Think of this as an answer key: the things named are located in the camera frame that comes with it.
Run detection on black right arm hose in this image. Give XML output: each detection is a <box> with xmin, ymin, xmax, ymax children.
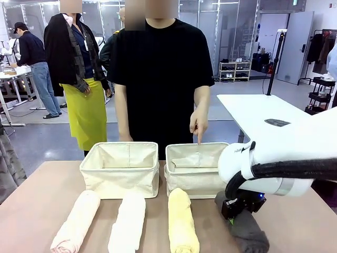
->
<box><xmin>224</xmin><ymin>157</ymin><xmax>337</xmax><ymax>201</ymax></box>

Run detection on white background desk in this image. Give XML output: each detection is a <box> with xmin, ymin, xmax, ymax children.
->
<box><xmin>0</xmin><ymin>67</ymin><xmax>48</xmax><ymax>127</ymax></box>

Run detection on gray door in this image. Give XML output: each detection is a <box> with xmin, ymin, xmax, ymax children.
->
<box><xmin>276</xmin><ymin>11</ymin><xmax>315</xmax><ymax>85</ymax></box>

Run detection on gray fabric garment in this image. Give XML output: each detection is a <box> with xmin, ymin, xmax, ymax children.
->
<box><xmin>0</xmin><ymin>118</ymin><xmax>27</xmax><ymax>205</ymax></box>

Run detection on yellow towel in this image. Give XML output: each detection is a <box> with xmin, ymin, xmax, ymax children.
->
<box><xmin>167</xmin><ymin>187</ymin><xmax>201</xmax><ymax>253</ymax></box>

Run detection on pink towel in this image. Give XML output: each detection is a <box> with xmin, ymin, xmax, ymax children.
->
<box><xmin>49</xmin><ymin>190</ymin><xmax>102</xmax><ymax>253</ymax></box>

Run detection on person's left hand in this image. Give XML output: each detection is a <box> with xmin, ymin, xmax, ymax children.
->
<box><xmin>189</xmin><ymin>106</ymin><xmax>209</xmax><ymax>145</ymax></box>

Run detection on man in black cap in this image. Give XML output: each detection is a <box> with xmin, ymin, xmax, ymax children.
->
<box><xmin>13</xmin><ymin>22</ymin><xmax>63</xmax><ymax>119</ymax></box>

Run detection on person's right forearm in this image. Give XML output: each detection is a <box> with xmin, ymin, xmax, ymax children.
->
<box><xmin>114</xmin><ymin>83</ymin><xmax>133</xmax><ymax>135</ymax></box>

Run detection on cream fabric basket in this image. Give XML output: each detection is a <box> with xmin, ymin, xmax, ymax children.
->
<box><xmin>163</xmin><ymin>142</ymin><xmax>230</xmax><ymax>200</ymax></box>
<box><xmin>79</xmin><ymin>141</ymin><xmax>161</xmax><ymax>200</ymax></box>

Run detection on white towel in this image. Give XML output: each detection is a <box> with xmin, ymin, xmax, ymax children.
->
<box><xmin>107</xmin><ymin>192</ymin><xmax>147</xmax><ymax>253</ymax></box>

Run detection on black luggage bags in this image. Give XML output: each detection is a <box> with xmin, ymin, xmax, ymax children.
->
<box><xmin>251</xmin><ymin>52</ymin><xmax>272</xmax><ymax>73</ymax></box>

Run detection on white table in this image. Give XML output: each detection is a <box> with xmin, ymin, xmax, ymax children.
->
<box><xmin>216</xmin><ymin>94</ymin><xmax>315</xmax><ymax>145</ymax></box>

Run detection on person in black t-shirt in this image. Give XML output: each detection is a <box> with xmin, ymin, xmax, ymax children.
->
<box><xmin>107</xmin><ymin>0</ymin><xmax>215</xmax><ymax>161</ymax></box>

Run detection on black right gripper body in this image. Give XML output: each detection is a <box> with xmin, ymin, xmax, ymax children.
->
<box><xmin>221</xmin><ymin>191</ymin><xmax>266</xmax><ymax>220</ymax></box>

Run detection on person's left forearm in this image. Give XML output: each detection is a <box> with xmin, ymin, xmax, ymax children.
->
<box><xmin>194</xmin><ymin>85</ymin><xmax>211</xmax><ymax>111</ymax></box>

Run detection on wooden shoe rack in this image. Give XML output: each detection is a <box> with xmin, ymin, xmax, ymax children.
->
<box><xmin>219</xmin><ymin>61</ymin><xmax>252</xmax><ymax>82</ymax></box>

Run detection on clothes rack with coats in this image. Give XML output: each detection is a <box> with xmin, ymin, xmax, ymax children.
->
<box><xmin>297</xmin><ymin>28</ymin><xmax>337</xmax><ymax>86</ymax></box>

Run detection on black tripod pole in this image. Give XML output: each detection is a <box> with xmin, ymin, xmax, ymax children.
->
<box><xmin>266</xmin><ymin>29</ymin><xmax>288</xmax><ymax>96</ymax></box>

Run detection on black trolley cart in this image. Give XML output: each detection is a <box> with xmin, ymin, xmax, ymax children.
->
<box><xmin>305</xmin><ymin>76</ymin><xmax>336</xmax><ymax>115</ymax></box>

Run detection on gray towel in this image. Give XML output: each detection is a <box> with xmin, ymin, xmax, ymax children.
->
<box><xmin>214</xmin><ymin>191</ymin><xmax>271</xmax><ymax>253</ymax></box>

